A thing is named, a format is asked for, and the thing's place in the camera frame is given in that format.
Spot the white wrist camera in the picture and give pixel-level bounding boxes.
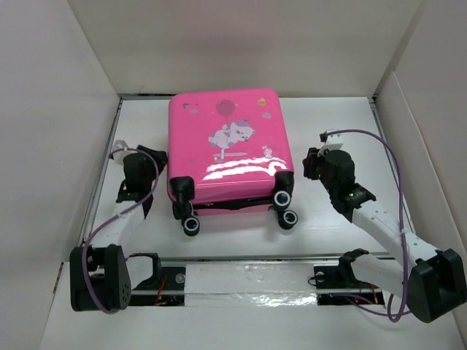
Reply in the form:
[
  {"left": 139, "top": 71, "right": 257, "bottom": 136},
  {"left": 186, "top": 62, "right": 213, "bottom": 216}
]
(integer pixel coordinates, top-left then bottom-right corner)
[
  {"left": 317, "top": 130, "right": 344, "bottom": 157},
  {"left": 109, "top": 140, "right": 129, "bottom": 166}
]

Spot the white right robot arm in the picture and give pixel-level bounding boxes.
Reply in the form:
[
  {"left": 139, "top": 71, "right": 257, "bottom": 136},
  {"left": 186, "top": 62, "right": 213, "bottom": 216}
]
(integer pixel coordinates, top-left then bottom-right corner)
[{"left": 303, "top": 147, "right": 466, "bottom": 323}]

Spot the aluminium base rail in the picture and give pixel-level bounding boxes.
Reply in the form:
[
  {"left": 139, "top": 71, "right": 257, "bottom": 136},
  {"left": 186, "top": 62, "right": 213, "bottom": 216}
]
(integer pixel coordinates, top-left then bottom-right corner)
[{"left": 72, "top": 254, "right": 439, "bottom": 307}]

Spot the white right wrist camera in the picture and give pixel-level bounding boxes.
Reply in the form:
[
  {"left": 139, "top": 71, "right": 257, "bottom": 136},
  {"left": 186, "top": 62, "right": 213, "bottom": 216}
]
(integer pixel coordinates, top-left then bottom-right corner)
[{"left": 317, "top": 130, "right": 344, "bottom": 157}]

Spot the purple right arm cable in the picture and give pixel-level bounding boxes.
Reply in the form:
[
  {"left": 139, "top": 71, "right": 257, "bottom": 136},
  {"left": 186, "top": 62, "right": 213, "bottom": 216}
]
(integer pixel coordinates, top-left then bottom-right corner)
[{"left": 337, "top": 128, "right": 412, "bottom": 323}]

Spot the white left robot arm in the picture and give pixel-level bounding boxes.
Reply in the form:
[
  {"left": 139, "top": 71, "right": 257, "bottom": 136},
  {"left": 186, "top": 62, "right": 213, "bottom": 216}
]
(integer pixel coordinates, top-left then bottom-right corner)
[{"left": 69, "top": 141, "right": 168, "bottom": 314}]

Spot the pink hard-shell suitcase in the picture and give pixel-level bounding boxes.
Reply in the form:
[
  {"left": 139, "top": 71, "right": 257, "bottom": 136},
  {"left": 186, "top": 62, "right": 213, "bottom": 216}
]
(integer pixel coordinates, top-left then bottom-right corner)
[{"left": 167, "top": 87, "right": 298, "bottom": 236}]

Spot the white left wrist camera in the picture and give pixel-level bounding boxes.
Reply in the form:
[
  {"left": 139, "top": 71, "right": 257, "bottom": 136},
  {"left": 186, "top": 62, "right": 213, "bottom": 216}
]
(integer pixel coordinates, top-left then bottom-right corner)
[{"left": 109, "top": 140, "right": 129, "bottom": 166}]

